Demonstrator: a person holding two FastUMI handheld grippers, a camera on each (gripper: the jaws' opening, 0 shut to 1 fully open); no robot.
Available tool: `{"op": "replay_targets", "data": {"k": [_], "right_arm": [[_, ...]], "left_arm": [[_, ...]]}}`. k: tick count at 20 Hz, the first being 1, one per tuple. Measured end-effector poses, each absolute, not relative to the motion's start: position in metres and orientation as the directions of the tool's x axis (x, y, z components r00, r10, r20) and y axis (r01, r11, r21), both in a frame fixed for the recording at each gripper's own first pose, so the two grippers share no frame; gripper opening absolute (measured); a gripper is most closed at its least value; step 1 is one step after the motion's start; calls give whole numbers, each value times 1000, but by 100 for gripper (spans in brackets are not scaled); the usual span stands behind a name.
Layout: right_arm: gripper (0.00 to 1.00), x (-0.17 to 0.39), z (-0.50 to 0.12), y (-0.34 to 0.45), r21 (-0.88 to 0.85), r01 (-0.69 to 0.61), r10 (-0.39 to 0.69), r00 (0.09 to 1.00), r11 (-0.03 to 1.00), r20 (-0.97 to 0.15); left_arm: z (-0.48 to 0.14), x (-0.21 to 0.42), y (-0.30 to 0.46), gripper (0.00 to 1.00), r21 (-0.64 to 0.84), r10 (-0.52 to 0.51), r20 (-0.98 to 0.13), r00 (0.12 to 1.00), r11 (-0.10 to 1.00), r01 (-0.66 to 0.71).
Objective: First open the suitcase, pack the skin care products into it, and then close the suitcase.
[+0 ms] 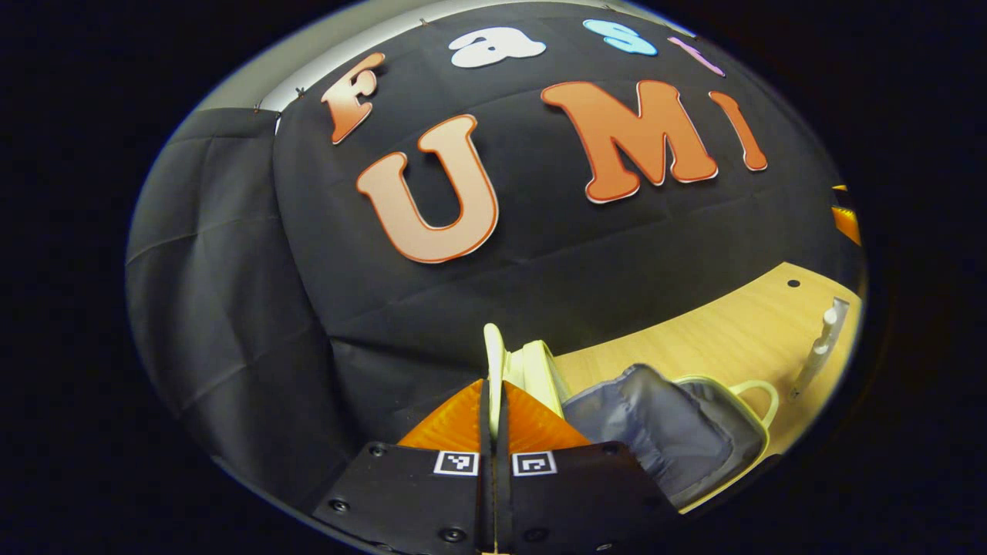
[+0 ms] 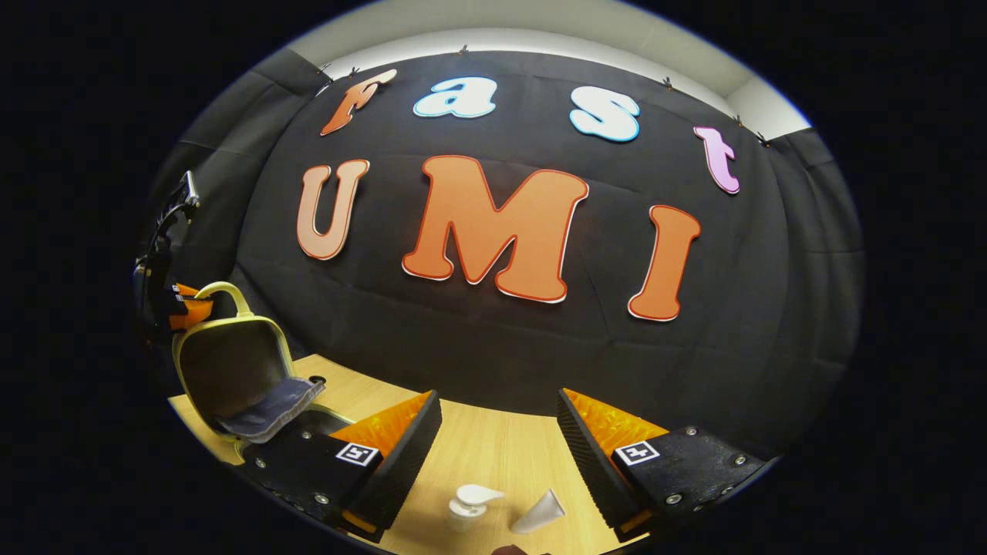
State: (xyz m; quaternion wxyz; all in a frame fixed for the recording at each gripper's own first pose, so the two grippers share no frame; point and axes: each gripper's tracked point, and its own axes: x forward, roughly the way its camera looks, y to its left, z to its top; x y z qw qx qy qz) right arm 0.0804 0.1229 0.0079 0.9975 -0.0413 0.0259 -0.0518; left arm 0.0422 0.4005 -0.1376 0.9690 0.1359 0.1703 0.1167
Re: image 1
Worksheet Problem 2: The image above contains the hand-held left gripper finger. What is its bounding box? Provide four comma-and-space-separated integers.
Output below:
312, 378, 495, 555
494, 381, 684, 555

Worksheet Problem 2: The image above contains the white squeeze tube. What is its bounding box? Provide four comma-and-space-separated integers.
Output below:
787, 297, 851, 401

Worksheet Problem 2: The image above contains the black backdrop cloth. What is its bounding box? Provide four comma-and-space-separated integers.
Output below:
126, 0, 864, 498

